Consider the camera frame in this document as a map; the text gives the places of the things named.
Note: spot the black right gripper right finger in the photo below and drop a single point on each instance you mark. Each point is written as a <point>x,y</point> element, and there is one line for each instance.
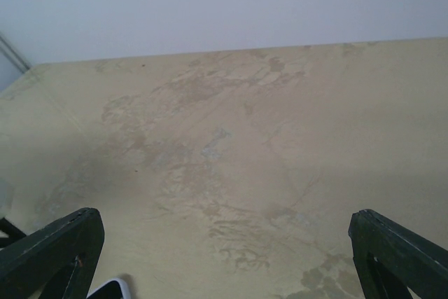
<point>393,262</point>

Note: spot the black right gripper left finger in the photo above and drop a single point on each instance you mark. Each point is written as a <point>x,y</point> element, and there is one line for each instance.
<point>60,258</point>

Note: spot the black phone with white edge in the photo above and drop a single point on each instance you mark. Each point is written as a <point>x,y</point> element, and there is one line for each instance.
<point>114,288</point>

